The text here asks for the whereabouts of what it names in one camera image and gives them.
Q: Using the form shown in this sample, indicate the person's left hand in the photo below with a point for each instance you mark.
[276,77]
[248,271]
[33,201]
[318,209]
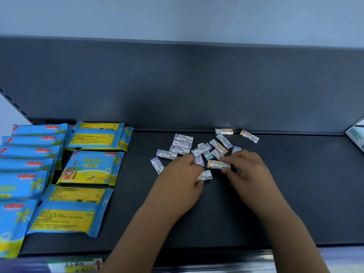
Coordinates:
[176,193]

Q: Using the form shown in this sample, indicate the person's right hand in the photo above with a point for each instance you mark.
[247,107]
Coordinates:
[256,184]

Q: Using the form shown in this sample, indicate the eraser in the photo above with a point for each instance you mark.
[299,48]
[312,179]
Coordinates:
[217,165]
[206,175]

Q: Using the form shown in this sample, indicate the pile of small erasers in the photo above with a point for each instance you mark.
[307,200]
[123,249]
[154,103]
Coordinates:
[182,144]

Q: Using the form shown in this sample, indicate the white box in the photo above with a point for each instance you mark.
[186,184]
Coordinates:
[357,136]

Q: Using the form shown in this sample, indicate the person's right forearm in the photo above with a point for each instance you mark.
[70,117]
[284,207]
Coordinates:
[295,241]

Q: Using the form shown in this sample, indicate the person's left forearm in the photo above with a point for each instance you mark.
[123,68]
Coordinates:
[139,244]

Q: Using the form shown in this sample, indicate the dark grey shelf back panel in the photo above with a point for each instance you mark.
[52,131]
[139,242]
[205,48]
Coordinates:
[170,88]

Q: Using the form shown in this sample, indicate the green yellow shelf label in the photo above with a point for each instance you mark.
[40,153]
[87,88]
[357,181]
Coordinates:
[74,266]

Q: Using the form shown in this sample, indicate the stack of blue yellow packets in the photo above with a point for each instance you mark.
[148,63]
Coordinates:
[25,179]

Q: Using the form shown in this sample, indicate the shelf front price rail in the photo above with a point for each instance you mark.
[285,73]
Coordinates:
[227,262]

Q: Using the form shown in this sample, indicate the grey slotted shelf post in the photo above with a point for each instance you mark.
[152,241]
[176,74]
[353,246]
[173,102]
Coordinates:
[17,106]

